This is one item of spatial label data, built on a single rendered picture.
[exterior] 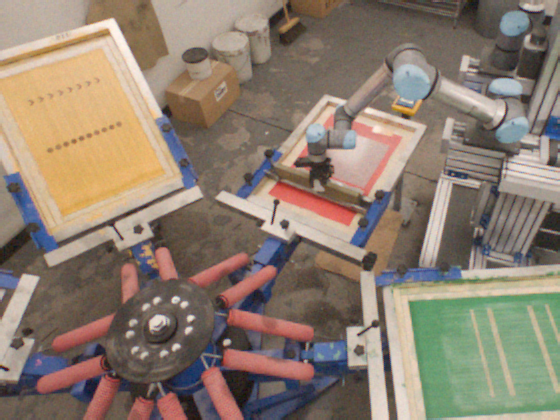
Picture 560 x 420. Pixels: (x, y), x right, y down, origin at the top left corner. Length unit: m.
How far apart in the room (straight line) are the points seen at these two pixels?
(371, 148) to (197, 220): 1.54
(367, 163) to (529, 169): 0.72
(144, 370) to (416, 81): 1.14
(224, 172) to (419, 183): 1.46
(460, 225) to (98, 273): 2.30
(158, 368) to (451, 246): 1.88
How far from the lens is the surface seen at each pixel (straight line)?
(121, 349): 1.46
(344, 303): 2.82
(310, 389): 2.57
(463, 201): 3.03
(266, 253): 1.79
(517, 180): 1.91
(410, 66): 1.51
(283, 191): 2.08
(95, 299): 3.25
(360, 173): 2.12
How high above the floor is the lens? 2.54
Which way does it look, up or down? 48 degrees down
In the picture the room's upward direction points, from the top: 1 degrees counter-clockwise
